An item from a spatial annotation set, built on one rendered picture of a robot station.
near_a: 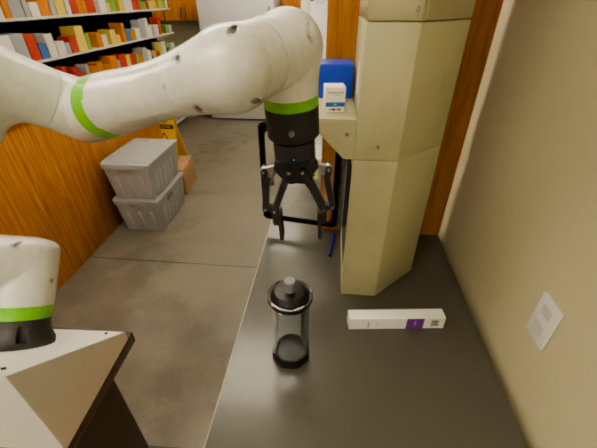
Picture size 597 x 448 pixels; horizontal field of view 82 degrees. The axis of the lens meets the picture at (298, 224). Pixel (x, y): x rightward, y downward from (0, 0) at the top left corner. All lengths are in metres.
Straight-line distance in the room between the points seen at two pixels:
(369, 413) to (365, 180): 0.56
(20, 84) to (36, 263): 0.41
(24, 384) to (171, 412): 1.30
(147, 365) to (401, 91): 1.96
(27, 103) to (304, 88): 0.47
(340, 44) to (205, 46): 0.78
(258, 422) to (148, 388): 1.34
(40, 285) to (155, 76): 0.62
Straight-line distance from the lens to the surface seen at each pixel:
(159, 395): 2.15
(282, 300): 0.79
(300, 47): 0.53
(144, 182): 3.06
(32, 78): 0.77
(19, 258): 0.98
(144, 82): 0.56
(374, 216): 0.97
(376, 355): 1.02
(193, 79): 0.46
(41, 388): 0.89
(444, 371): 1.04
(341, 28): 1.19
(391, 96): 0.85
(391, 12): 0.83
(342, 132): 0.86
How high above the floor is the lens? 1.75
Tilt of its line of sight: 34 degrees down
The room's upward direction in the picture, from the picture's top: straight up
